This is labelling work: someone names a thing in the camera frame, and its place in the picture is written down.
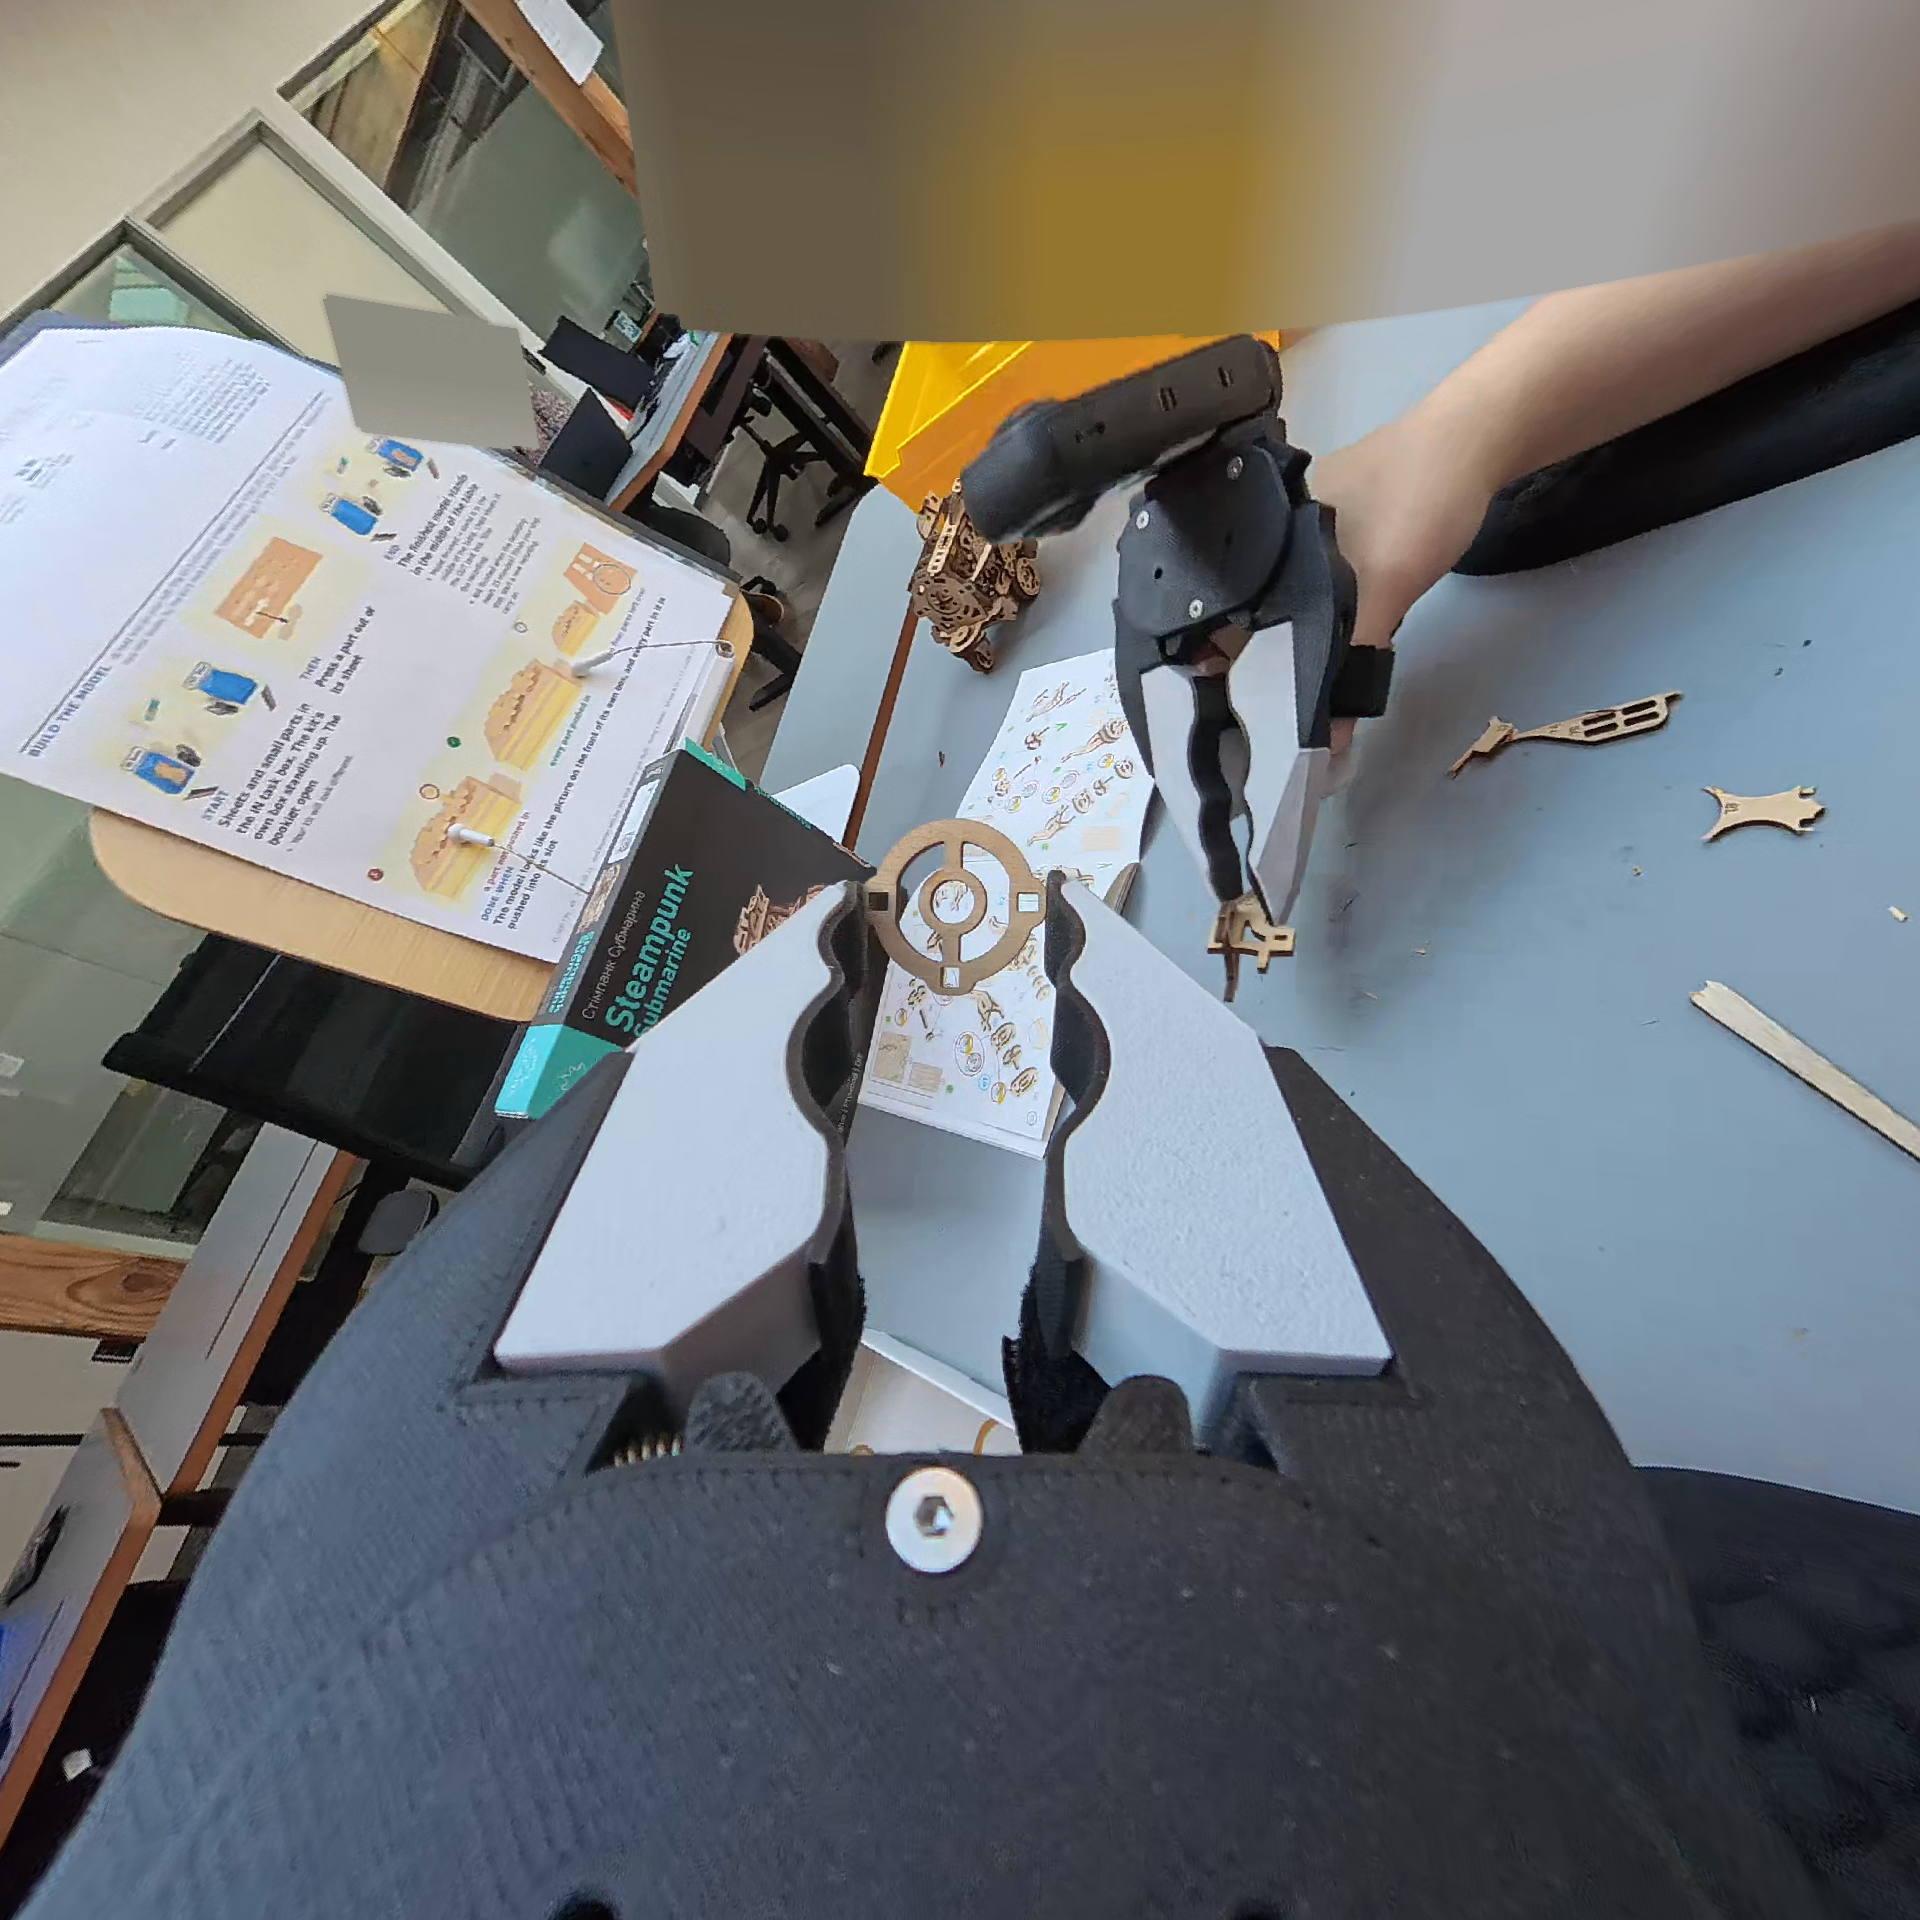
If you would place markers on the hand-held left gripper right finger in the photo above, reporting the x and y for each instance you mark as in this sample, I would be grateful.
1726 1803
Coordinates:
1201 1184

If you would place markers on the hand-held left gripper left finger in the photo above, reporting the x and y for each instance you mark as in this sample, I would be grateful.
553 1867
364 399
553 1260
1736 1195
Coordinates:
674 1184

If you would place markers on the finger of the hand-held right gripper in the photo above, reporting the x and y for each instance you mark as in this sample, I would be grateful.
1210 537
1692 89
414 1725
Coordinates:
1161 720
1292 797

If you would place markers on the wooden fork arm part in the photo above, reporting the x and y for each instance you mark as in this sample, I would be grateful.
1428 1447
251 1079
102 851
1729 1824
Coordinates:
1241 939

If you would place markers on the person's right forearm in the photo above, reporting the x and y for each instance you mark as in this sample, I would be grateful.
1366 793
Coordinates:
1651 359

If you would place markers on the assembled wooden model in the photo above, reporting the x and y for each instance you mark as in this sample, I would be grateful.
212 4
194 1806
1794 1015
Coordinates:
968 580

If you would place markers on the black model kit box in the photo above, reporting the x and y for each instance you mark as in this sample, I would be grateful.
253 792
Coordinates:
660 931

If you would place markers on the person's right hand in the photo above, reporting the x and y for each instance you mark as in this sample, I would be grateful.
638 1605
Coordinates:
1387 556

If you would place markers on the white instruction booklet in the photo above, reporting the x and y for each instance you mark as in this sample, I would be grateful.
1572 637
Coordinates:
1049 750

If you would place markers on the slotted wooden offcut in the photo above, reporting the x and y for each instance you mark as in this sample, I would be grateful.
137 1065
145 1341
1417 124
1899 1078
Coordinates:
1516 734

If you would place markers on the yellow plastic bin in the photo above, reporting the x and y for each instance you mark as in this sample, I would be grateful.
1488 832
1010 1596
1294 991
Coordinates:
961 421

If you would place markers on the white cardboard tray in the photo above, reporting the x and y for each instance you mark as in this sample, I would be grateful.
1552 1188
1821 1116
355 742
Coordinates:
914 1401

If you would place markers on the black office chair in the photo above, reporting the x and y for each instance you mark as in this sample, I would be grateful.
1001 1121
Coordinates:
300 1049

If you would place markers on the pointed wooden scrap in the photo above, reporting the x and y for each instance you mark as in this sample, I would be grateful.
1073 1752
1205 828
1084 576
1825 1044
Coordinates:
1763 811

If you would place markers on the flat wooden strip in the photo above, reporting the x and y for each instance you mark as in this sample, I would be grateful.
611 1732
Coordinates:
1798 1065

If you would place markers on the wooden stand with instruction sheet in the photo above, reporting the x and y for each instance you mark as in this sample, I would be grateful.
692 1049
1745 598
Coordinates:
225 600

